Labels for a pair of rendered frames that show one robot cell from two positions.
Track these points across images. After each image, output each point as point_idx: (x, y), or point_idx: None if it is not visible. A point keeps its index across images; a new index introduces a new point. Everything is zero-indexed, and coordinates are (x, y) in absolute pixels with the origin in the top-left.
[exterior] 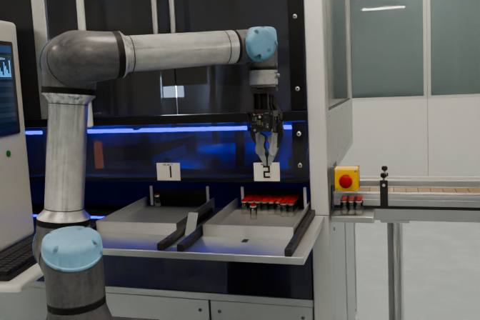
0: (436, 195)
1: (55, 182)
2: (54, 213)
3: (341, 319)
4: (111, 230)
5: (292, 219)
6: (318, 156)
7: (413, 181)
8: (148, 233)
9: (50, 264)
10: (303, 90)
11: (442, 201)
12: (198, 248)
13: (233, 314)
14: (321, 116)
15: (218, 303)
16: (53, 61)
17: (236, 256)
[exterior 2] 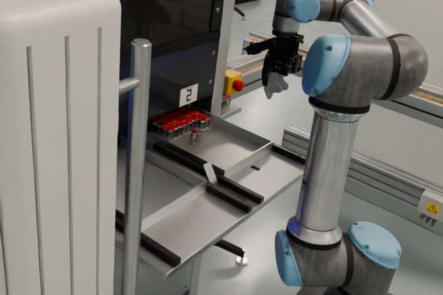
0: (248, 75)
1: (341, 200)
2: (336, 228)
3: None
4: (151, 222)
5: (215, 131)
6: (221, 70)
7: (235, 68)
8: (184, 203)
9: (395, 267)
10: (220, 10)
11: (250, 79)
12: (258, 193)
13: None
14: (229, 33)
15: None
16: (412, 84)
17: (289, 184)
